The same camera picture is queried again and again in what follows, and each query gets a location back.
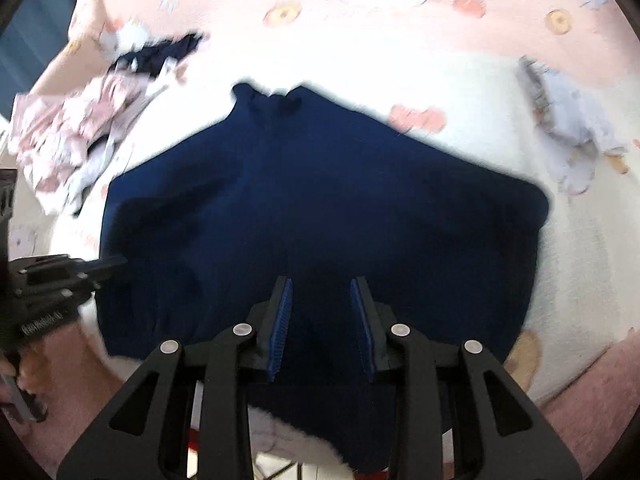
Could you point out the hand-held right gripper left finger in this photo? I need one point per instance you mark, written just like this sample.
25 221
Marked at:
280 332

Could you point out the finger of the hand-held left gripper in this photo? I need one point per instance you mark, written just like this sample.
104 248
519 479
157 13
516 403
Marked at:
102 266
7 200

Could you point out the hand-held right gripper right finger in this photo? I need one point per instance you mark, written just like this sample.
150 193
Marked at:
363 332

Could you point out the navy blue top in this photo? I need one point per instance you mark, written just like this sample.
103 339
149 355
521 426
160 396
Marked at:
310 200

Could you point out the person's left hand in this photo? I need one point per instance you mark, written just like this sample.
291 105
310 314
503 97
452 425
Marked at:
36 370

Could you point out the pink cartoon printed garment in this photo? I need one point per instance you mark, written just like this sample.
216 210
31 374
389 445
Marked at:
55 125

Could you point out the white garment with dark trim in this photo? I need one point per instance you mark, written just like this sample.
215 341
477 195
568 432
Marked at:
95 172

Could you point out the blue curtain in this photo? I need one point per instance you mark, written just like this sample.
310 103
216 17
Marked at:
30 25

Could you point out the dark navy white-striped garment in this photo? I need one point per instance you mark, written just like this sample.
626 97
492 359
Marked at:
155 55

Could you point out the person's pink fleece clothing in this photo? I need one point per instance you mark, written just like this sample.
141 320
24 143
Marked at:
590 400

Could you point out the pink cream cartoon cat blanket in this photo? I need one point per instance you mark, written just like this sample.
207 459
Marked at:
350 50

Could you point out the small folded white garment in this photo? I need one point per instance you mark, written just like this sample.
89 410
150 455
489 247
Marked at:
570 110

